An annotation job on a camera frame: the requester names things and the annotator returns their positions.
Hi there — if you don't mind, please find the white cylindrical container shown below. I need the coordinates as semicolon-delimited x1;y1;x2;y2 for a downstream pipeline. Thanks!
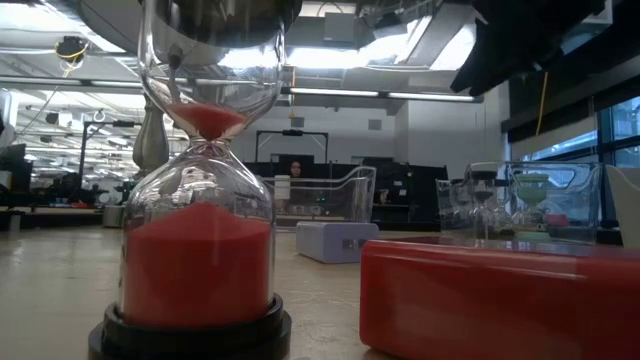
274;174;292;201

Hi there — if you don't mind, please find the hourglass with red sand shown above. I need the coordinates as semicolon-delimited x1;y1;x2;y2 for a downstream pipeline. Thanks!
88;0;294;360

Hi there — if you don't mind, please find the clear plastic bin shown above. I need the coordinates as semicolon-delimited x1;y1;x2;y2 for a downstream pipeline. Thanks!
262;165;378;230
436;159;605;246

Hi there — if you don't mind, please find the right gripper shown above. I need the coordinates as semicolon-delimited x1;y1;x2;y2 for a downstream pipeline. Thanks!
450;0;606;96

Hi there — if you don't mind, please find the black background monitor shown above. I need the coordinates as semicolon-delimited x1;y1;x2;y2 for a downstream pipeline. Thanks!
0;143;34;194

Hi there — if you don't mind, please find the row of black cabinets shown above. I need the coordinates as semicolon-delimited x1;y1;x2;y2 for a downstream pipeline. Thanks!
242;153;451;232

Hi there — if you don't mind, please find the black ceiling sensor dome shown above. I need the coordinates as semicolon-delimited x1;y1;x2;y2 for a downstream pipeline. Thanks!
54;34;91;65

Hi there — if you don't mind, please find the yellow hanging cable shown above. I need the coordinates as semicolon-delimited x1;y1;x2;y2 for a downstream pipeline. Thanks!
535;71;550;137

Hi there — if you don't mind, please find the lavender power adapter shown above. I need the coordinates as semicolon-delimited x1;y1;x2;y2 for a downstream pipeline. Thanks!
295;221;380;265

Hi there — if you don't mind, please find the black background gantry frame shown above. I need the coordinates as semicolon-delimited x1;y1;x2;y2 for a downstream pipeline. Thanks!
255;128;330;162
79;118;137;176

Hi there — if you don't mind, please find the cluttered background workbench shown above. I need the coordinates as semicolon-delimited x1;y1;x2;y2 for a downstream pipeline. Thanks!
0;169;104;231

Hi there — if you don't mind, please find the red power adapter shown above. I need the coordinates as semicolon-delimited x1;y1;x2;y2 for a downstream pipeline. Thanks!
358;238;640;360

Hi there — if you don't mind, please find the glass window wall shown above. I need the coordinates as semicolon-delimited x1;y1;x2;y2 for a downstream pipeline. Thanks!
519;94;640;169

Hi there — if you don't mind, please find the long ceiling light fixture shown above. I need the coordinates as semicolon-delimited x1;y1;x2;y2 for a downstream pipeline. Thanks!
281;85;485;105

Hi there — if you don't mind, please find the green-capped hourglass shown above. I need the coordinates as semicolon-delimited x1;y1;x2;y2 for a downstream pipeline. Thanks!
513;172;551;241

